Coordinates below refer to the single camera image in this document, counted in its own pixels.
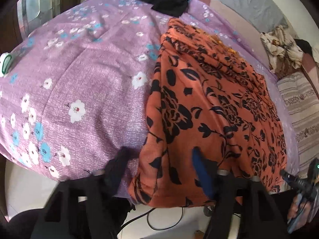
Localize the pink headboard cushion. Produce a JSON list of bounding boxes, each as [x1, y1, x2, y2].
[[302, 53, 318, 92]]

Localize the black garment behind pile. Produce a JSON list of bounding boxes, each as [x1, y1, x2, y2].
[[295, 39, 312, 56]]

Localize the grey pillow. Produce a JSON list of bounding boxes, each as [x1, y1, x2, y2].
[[219, 0, 289, 32]]

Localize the dark wooden glass door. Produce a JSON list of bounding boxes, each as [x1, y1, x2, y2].
[[1, 0, 81, 53]]

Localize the black cable on floor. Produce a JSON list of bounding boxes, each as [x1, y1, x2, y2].
[[119, 204, 185, 232]]

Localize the cream brown floral cloth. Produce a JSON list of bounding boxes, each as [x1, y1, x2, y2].
[[260, 25, 303, 79]]

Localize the striped floral pillow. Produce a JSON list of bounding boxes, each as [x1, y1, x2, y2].
[[277, 72, 318, 177]]

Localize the person right hand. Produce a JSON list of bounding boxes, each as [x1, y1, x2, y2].
[[287, 196, 311, 229]]

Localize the orange black floral garment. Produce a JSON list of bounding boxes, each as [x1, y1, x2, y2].
[[129, 18, 287, 208]]

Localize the white green small cloth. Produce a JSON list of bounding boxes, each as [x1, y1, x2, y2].
[[0, 52, 14, 77]]

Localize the purple floral bedsheet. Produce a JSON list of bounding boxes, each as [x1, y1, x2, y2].
[[1, 0, 299, 198]]

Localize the pink mattress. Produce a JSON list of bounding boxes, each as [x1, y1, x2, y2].
[[199, 0, 269, 67]]

